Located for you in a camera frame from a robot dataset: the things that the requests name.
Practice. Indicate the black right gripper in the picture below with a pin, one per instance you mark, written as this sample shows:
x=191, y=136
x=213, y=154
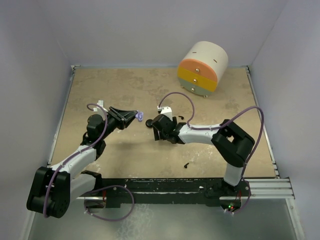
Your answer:
x=157, y=135

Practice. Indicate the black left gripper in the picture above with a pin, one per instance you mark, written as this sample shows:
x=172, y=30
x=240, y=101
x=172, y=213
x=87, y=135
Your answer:
x=122, y=124

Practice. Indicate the purple earbud charging case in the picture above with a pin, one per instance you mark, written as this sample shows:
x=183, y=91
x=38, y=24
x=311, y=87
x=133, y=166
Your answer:
x=139, y=116

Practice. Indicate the black earbud charging case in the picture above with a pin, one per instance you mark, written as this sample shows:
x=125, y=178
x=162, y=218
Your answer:
x=149, y=123

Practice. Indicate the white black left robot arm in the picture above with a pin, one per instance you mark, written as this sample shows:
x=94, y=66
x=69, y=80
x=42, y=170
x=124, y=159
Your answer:
x=55, y=187

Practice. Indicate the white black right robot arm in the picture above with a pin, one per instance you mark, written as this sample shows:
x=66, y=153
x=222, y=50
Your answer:
x=231, y=141

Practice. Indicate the round three-drawer storage box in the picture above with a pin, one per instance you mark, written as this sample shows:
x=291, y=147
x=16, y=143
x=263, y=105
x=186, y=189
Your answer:
x=201, y=70

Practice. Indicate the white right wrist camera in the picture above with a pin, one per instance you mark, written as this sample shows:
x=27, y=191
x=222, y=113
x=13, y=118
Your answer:
x=165, y=110

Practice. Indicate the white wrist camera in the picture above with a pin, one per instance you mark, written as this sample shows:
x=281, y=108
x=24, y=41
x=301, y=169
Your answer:
x=165, y=110
x=99, y=107

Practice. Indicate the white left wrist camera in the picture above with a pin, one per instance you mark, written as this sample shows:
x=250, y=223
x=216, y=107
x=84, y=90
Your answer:
x=99, y=107

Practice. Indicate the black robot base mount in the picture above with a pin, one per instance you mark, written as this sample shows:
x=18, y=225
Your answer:
x=211, y=192

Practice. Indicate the aluminium frame rail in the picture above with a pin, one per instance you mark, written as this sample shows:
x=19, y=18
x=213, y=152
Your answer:
x=270, y=188

